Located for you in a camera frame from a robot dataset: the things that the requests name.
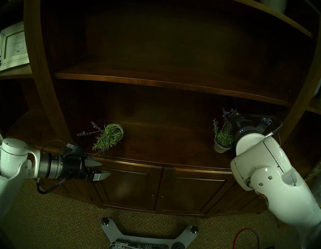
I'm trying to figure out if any wooden cabinet door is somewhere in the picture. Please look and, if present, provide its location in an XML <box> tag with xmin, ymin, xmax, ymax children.
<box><xmin>92</xmin><ymin>161</ymin><xmax>163</xmax><ymax>213</ymax></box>
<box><xmin>155</xmin><ymin>166</ymin><xmax>243</xmax><ymax>219</ymax></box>

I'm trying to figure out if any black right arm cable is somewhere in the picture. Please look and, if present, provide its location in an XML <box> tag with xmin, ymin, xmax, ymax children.
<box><xmin>247</xmin><ymin>114</ymin><xmax>284</xmax><ymax>138</ymax></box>

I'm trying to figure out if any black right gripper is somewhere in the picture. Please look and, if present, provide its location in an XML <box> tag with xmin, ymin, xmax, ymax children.
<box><xmin>227</xmin><ymin>109</ymin><xmax>254</xmax><ymax>129</ymax></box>

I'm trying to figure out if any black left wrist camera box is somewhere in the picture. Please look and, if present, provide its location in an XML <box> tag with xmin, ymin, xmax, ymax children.
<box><xmin>63</xmin><ymin>143</ymin><xmax>85</xmax><ymax>158</ymax></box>

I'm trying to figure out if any white framed certificate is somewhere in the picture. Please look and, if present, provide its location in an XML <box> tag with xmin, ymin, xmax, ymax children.
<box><xmin>0</xmin><ymin>19</ymin><xmax>34</xmax><ymax>75</ymax></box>

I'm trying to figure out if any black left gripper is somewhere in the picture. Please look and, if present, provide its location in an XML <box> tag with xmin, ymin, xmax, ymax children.
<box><xmin>61</xmin><ymin>154</ymin><xmax>113</xmax><ymax>184</ymax></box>

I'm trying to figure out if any dark wooden bookshelf cabinet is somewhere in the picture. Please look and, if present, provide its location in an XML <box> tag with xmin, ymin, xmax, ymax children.
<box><xmin>0</xmin><ymin>0</ymin><xmax>321</xmax><ymax>228</ymax></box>

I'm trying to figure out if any red cable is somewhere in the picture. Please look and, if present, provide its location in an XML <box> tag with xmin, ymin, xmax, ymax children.
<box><xmin>234</xmin><ymin>227</ymin><xmax>262</xmax><ymax>249</ymax></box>

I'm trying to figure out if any gray robot base plate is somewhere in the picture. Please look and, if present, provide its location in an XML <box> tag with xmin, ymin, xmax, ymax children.
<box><xmin>99</xmin><ymin>217</ymin><xmax>199</xmax><ymax>249</ymax></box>

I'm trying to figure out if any thin gray wire loop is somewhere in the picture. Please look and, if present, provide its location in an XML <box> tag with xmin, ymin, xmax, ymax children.
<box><xmin>41</xmin><ymin>138</ymin><xmax>67</xmax><ymax>153</ymax></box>

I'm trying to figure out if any fake lavender plant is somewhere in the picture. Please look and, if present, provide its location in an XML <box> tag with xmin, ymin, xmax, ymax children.
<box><xmin>210</xmin><ymin>106</ymin><xmax>236</xmax><ymax>154</ymax></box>
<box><xmin>75</xmin><ymin>120</ymin><xmax>125</xmax><ymax>158</ymax></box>

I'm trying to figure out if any large white ceramic vase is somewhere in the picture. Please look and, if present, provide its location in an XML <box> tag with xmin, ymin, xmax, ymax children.
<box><xmin>259</xmin><ymin>0</ymin><xmax>287</xmax><ymax>14</ymax></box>

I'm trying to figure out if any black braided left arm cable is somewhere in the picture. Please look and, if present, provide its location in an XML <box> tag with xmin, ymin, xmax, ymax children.
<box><xmin>35</xmin><ymin>170</ymin><xmax>73</xmax><ymax>196</ymax></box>

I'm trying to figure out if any black power strip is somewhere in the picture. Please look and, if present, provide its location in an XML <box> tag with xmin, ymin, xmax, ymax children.
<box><xmin>115</xmin><ymin>240</ymin><xmax>169</xmax><ymax>249</ymax></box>

